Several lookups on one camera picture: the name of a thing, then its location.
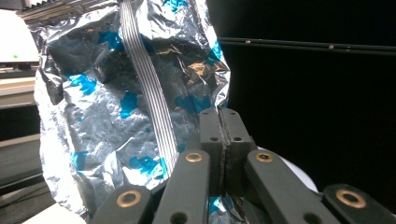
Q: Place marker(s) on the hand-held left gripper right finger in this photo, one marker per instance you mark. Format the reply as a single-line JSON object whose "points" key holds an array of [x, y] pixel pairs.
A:
{"points": [[274, 189]]}

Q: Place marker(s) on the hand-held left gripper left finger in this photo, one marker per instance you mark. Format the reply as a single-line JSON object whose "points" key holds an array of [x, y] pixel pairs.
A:
{"points": [[193, 183]]}

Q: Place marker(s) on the white lidded trash bin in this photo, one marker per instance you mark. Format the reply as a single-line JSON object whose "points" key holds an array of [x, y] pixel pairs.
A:
{"points": [[297, 174]]}

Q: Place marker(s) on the silver foil snack bag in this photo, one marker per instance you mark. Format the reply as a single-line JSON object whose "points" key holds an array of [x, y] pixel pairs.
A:
{"points": [[102, 124]]}

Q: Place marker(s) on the black metal rod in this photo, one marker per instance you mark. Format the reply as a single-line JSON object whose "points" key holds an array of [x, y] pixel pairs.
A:
{"points": [[311, 46]]}

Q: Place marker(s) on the white device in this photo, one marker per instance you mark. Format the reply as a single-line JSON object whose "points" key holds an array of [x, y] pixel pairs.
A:
{"points": [[17, 40]]}

